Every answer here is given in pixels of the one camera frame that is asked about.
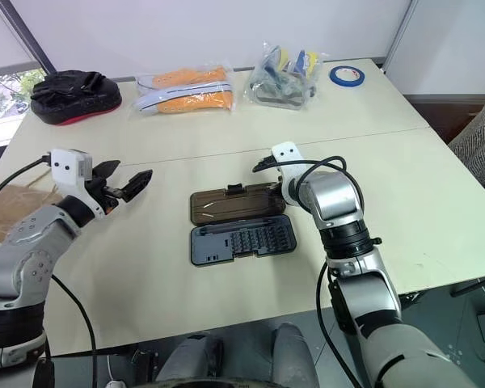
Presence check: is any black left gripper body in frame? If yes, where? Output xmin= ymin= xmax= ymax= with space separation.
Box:
xmin=86 ymin=176 xmax=127 ymax=216

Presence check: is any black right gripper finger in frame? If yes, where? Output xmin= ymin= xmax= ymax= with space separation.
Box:
xmin=252 ymin=154 xmax=280 ymax=174

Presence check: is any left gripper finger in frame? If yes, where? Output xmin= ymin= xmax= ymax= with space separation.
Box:
xmin=120 ymin=169 xmax=154 ymax=202
xmin=92 ymin=159 xmax=122 ymax=182

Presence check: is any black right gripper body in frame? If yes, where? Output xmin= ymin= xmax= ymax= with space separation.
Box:
xmin=269 ymin=177 xmax=286 ymax=201

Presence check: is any black screwdriver bit case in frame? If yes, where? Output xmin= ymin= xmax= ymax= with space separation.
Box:
xmin=188 ymin=182 xmax=298 ymax=267

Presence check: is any black pad with red base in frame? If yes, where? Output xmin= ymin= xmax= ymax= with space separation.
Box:
xmin=29 ymin=70 xmax=124 ymax=128

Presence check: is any clear plastic bag of items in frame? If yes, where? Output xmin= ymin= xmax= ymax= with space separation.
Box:
xmin=242 ymin=40 xmax=331 ymax=112

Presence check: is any clear plastic shoe bag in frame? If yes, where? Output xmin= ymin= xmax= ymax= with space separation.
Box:
xmin=128 ymin=63 xmax=237 ymax=122

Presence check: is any orange canvas shoe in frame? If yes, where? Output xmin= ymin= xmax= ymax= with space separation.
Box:
xmin=135 ymin=66 xmax=230 ymax=92
xmin=130 ymin=80 xmax=235 ymax=119

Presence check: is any blue tape roll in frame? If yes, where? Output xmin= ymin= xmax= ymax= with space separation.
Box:
xmin=328 ymin=64 xmax=369 ymax=87

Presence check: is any yellow and blue packet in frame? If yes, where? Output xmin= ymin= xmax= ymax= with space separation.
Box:
xmin=293 ymin=49 xmax=321 ymax=77

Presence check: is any grey right robot thigh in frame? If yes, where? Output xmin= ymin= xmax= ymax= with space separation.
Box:
xmin=272 ymin=323 xmax=321 ymax=388

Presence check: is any grey robot thigh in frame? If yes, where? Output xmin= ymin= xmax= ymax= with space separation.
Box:
xmin=154 ymin=332 xmax=224 ymax=384
xmin=272 ymin=323 xmax=321 ymax=388

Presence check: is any grey left robot thigh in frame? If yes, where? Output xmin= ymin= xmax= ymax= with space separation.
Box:
xmin=154 ymin=332 xmax=224 ymax=384

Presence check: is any dark brown cabinet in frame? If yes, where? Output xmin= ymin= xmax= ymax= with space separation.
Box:
xmin=403 ymin=93 xmax=485 ymax=143

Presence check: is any grey patterned cushion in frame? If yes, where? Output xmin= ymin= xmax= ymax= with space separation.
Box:
xmin=447 ymin=100 xmax=485 ymax=190

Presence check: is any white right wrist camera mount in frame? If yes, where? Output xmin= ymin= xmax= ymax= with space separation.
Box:
xmin=271 ymin=141 xmax=309 ymax=204

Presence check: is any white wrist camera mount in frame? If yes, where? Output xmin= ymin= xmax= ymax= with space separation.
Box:
xmin=49 ymin=148 xmax=107 ymax=218
xmin=271 ymin=141 xmax=309 ymax=204

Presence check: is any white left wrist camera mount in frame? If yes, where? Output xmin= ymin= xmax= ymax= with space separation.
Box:
xmin=49 ymin=148 xmax=107 ymax=218

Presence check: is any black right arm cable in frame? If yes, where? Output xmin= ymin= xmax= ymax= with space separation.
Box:
xmin=266 ymin=156 xmax=373 ymax=388

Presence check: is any black window frame bar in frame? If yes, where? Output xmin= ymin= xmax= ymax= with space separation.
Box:
xmin=0 ymin=0 xmax=57 ymax=77

